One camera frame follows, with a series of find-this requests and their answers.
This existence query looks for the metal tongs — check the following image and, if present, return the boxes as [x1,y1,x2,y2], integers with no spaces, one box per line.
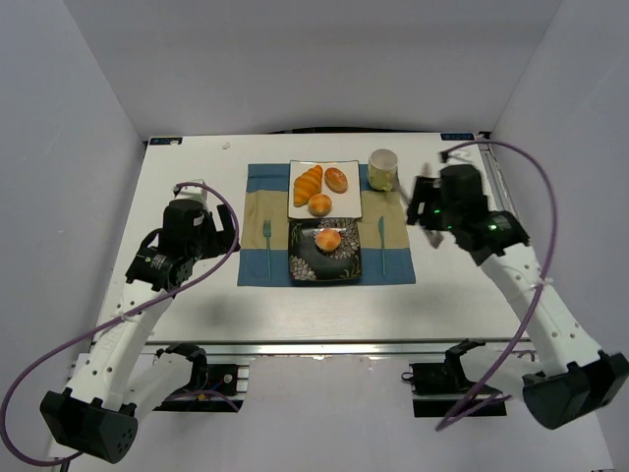
[394,180,443,249]

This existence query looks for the round bread roll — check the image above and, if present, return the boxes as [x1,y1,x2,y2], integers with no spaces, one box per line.
[314,228,342,253]
[308,194,332,216]

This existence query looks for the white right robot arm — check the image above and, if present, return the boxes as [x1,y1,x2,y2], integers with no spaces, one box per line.
[407,164,628,430]

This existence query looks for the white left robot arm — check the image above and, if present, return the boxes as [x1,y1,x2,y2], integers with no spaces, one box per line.
[40,199,239,464]

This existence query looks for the oval bread roll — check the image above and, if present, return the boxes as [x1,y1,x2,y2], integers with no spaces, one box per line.
[323,167,348,194]

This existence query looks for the teal fork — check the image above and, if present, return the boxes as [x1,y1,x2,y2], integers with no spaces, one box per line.
[262,219,272,278]

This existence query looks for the blue label right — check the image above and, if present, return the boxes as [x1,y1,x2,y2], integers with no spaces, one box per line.
[439,133,475,142]

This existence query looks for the blue label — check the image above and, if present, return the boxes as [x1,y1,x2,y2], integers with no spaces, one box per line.
[148,137,183,147]
[439,133,475,142]

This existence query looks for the teal knife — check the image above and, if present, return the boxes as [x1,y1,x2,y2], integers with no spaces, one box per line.
[377,216,386,277]

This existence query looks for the pale yellow mug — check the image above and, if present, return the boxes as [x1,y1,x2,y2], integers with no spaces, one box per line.
[368,148,398,192]

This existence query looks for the orange croissant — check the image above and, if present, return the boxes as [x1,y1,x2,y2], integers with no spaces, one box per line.
[293,165,323,207]

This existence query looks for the blue and beige placemat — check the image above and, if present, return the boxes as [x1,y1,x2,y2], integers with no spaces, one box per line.
[238,163,416,287]

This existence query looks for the black floral square plate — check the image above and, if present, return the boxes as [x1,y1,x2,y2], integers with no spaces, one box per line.
[288,218,363,284]

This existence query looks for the white square plate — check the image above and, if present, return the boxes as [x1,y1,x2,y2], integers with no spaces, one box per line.
[288,160,363,219]

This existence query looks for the blue label left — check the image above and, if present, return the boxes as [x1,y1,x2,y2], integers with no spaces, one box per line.
[148,137,183,147]

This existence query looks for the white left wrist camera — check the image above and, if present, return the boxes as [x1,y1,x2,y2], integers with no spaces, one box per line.
[173,179,207,204]

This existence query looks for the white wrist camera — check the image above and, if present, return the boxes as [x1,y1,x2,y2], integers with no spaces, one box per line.
[439,148,472,163]
[173,179,207,204]

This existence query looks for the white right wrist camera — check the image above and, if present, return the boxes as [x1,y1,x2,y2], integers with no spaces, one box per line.
[439,148,472,163]

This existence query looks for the aluminium table frame rail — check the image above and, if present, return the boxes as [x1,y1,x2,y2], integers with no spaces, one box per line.
[135,336,535,358]

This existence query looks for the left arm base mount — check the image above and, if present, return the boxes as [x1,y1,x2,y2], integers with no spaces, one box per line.
[154,343,245,413]

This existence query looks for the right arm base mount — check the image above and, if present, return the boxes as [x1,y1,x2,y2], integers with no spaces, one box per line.
[400,343,473,420]

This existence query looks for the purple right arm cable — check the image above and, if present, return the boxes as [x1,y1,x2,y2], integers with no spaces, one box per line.
[434,140,560,433]

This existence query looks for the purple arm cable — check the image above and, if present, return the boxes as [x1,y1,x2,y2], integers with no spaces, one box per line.
[0,180,241,466]
[434,140,560,433]

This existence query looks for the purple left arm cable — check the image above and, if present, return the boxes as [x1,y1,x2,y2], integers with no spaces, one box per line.
[0,180,241,466]

